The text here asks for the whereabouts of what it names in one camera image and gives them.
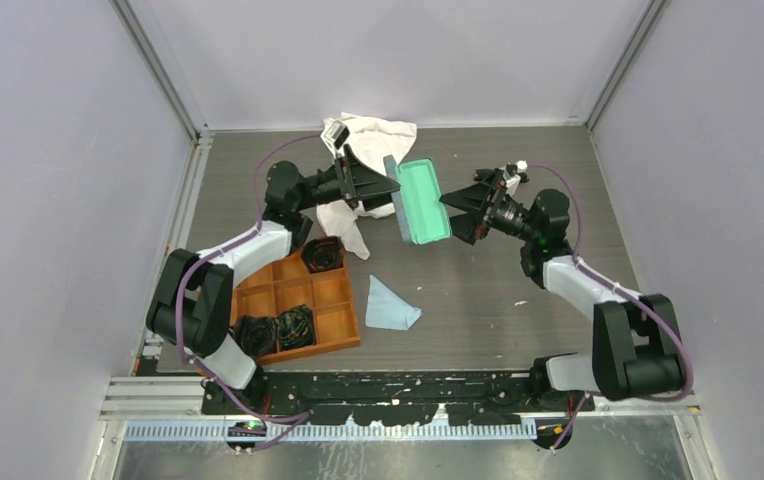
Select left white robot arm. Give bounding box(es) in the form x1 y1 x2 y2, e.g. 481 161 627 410
145 146 400 414

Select white cloth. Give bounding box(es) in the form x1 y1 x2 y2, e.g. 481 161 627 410
315 111 419 261

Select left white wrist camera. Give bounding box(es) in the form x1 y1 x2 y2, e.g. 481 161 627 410
320 120 350 152

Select light blue cleaning cloth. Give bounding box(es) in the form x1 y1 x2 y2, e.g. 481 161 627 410
365 275 422 331

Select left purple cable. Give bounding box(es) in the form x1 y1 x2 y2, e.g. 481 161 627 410
175 135 322 453

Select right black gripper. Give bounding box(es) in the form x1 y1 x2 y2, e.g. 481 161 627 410
437 169 539 246

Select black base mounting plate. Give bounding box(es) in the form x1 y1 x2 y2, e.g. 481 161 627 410
200 370 583 427

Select orange wooden divider tray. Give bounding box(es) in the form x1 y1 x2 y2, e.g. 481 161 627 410
229 253 361 365

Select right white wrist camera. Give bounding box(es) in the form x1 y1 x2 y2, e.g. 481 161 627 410
501 160 529 189

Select dark rolled item right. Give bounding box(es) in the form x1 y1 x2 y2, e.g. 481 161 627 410
275 304 316 351

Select slotted aluminium front rail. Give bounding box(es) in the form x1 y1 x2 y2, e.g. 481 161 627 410
123 418 537 443

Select dark rolled item middle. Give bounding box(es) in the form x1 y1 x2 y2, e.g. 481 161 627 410
233 315 278 357

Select grey-blue glasses case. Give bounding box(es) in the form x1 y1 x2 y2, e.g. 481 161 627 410
384 155 452 245

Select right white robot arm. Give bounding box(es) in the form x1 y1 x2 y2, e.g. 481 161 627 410
440 175 693 411

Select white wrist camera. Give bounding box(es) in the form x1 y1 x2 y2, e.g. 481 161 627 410
501 160 529 189
320 120 350 152

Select dark rolled item top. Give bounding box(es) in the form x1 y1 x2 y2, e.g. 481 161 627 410
301 236 344 274

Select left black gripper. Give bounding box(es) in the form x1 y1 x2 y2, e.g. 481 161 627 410
295 146 403 213

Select black sunglasses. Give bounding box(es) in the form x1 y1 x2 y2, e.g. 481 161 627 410
474 169 526 196

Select dark rolled item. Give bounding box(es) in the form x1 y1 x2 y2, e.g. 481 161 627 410
301 236 344 274
275 304 316 351
233 315 278 357

